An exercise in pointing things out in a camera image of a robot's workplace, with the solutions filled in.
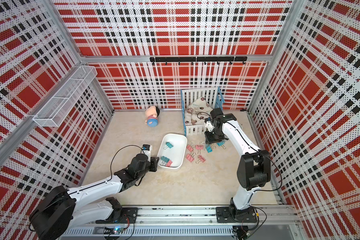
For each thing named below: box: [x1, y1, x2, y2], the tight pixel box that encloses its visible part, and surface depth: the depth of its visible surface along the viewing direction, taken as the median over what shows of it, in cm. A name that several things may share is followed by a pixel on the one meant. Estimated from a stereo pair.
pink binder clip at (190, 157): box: [185, 152, 195, 163], surface depth 95 cm
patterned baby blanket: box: [184, 97, 213, 125], surface depth 117 cm
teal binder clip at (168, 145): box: [163, 141, 174, 150], surface depth 99 cm
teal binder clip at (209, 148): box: [205, 143, 213, 153], surface depth 100 cm
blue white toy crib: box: [181, 86, 225, 137], surface depth 114 cm
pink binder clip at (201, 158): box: [195, 155, 206, 164], surface depth 95 cm
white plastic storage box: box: [157, 133, 188, 169], surface depth 98 cm
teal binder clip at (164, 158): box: [160, 155, 170, 163], surface depth 95 cm
